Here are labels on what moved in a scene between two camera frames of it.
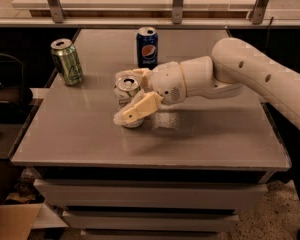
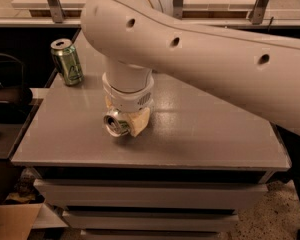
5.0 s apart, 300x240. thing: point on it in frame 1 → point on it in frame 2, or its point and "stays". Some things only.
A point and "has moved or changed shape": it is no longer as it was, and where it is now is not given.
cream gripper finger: [142, 73] → [109, 104]
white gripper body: [165, 82] → [129, 101]
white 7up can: [126, 88] has moved or changed shape
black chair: [8, 94] stays
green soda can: [67, 61] stays
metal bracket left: [54, 3] stays
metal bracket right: [256, 16] stays
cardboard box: [15, 217] stays
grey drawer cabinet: [183, 174] stays
